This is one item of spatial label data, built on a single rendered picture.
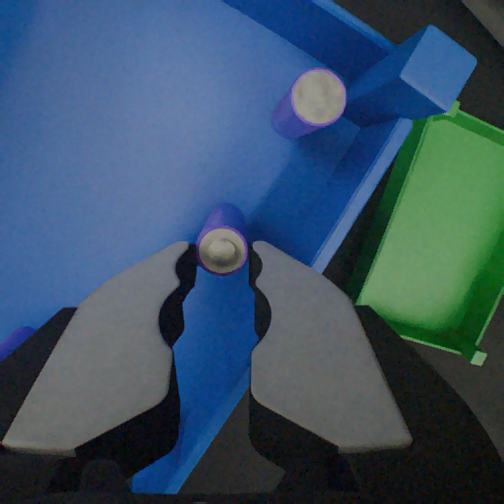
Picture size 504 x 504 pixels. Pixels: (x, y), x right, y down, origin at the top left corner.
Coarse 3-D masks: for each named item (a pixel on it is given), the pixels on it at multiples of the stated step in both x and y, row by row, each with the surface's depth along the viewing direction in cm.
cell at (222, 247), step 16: (224, 208) 17; (208, 224) 14; (224, 224) 13; (240, 224) 14; (208, 240) 13; (224, 240) 13; (240, 240) 13; (208, 256) 13; (224, 256) 13; (240, 256) 13; (208, 272) 13; (224, 272) 13
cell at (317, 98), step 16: (304, 80) 12; (320, 80) 12; (336, 80) 12; (288, 96) 12; (304, 96) 12; (320, 96) 12; (336, 96) 12; (288, 112) 13; (304, 112) 12; (320, 112) 12; (336, 112) 12; (288, 128) 15; (304, 128) 13; (320, 128) 13
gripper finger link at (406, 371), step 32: (384, 352) 8; (416, 352) 8; (416, 384) 7; (448, 384) 7; (416, 416) 6; (448, 416) 6; (416, 448) 6; (448, 448) 6; (480, 448) 6; (352, 480) 5; (384, 480) 5; (416, 480) 5; (448, 480) 5; (480, 480) 5
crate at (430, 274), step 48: (432, 144) 50; (480, 144) 50; (384, 192) 51; (432, 192) 51; (480, 192) 52; (384, 240) 47; (432, 240) 53; (480, 240) 53; (384, 288) 54; (432, 288) 55; (480, 288) 54; (432, 336) 55; (480, 336) 51
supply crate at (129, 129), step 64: (0, 0) 16; (64, 0) 16; (128, 0) 16; (192, 0) 16; (256, 0) 15; (320, 0) 12; (0, 64) 17; (64, 64) 17; (128, 64) 17; (192, 64) 17; (256, 64) 17; (320, 64) 17; (384, 64) 13; (448, 64) 11; (0, 128) 17; (64, 128) 18; (128, 128) 18; (192, 128) 18; (256, 128) 18; (384, 128) 15; (0, 192) 18; (64, 192) 18; (128, 192) 18; (192, 192) 19; (256, 192) 19; (320, 192) 19; (0, 256) 19; (64, 256) 19; (128, 256) 19; (320, 256) 14; (0, 320) 20; (192, 320) 20; (192, 384) 21; (192, 448) 16
